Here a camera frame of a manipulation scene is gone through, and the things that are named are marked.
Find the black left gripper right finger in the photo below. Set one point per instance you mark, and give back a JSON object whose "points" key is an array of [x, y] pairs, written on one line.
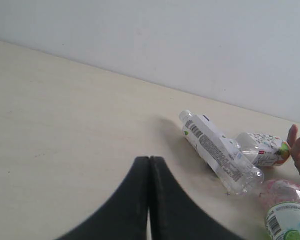
{"points": [[173, 214]]}

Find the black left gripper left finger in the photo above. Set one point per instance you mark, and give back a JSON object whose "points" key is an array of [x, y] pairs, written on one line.
{"points": [[124, 215]]}

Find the clear bottle blue triangle label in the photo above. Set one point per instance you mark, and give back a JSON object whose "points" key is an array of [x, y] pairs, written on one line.
{"points": [[238, 175]]}

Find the clear bottle red peach label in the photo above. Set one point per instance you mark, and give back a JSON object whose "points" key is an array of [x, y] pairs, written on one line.
{"points": [[277, 191]]}

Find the clear bottle green lime label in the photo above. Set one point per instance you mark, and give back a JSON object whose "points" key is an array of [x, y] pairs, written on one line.
{"points": [[282, 221]]}

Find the square bottle floral label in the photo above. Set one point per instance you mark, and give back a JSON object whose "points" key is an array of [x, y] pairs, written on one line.
{"points": [[263, 150]]}

